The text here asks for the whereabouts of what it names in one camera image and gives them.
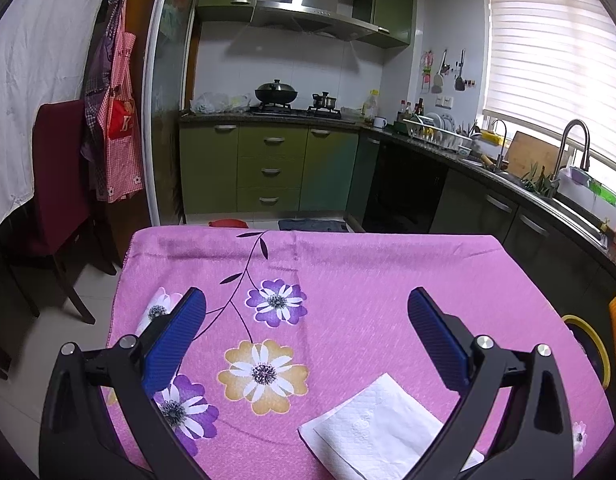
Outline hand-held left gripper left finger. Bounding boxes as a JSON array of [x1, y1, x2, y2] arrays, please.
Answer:
[[38, 286, 211, 480]]

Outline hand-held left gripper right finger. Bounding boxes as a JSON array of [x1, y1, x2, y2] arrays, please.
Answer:
[[403, 286, 575, 480]]

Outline white paper tissue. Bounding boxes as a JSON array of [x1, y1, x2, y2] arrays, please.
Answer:
[[298, 372, 486, 480]]

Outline yellow rimmed trash bin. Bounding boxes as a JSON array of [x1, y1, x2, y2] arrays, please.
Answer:
[[560, 314, 611, 391]]

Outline pink floral tablecloth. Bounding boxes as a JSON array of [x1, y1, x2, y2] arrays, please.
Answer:
[[105, 225, 616, 480]]

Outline dark lower kitchen cabinet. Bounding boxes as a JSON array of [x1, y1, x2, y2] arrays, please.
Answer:
[[430, 167, 616, 311]]

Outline black built-in dishwasher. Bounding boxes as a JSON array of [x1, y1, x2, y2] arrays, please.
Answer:
[[363, 140, 449, 235]]

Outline dark blue folded cloth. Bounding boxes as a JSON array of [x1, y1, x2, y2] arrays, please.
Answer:
[[278, 216, 350, 233]]

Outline steel kitchen sink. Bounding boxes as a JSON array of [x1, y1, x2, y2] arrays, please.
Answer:
[[488, 170, 609, 246]]

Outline green vegetables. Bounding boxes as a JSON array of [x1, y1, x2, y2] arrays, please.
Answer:
[[520, 162, 559, 193]]

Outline dark red chair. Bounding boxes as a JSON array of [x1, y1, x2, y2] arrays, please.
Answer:
[[0, 100, 119, 326]]

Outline green lower kitchen cabinet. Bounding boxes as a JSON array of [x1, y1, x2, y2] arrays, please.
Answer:
[[179, 122, 381, 216]]

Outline white basin purple rim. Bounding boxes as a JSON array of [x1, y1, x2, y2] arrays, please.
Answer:
[[558, 166, 596, 206]]

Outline wooden cutting board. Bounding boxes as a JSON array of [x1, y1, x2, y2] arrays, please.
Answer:
[[505, 131, 571, 181]]

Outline dish rack with dishes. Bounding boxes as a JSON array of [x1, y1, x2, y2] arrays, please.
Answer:
[[403, 112, 474, 153]]

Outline small steel faucet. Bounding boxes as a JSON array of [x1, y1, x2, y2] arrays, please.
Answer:
[[489, 119, 509, 171]]

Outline red checked apron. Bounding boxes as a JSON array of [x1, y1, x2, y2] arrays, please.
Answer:
[[95, 0, 145, 203]]

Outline green plastic item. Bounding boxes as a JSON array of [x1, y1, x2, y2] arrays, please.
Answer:
[[588, 180, 616, 206]]

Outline dark kitchen countertop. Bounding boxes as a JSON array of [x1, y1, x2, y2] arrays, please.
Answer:
[[179, 109, 616, 281]]

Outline group of condiment bottles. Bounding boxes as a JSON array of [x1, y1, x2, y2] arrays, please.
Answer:
[[398, 99, 426, 121]]

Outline crumpled plastic bags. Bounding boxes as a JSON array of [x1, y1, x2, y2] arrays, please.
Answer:
[[190, 91, 254, 115]]

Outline purple checked apron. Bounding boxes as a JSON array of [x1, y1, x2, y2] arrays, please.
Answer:
[[80, 35, 111, 191]]

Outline tall steel faucet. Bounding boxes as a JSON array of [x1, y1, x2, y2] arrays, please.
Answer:
[[550, 119, 591, 198]]

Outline gas stove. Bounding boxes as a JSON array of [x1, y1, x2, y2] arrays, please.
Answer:
[[249, 104, 343, 120]]

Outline black wok with lid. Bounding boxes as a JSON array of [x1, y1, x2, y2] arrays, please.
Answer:
[[254, 79, 299, 106]]

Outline pink hanging ornament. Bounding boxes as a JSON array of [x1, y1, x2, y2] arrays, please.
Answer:
[[420, 50, 434, 93]]

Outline white hanging cloth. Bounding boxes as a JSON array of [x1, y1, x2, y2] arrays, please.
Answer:
[[0, 0, 119, 238]]

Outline white window blind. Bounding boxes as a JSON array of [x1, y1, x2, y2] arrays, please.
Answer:
[[483, 0, 616, 181]]

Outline steel range hood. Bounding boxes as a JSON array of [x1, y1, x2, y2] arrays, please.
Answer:
[[250, 0, 391, 43]]

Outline sliding door frame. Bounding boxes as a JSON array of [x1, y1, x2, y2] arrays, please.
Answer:
[[140, 0, 204, 228]]

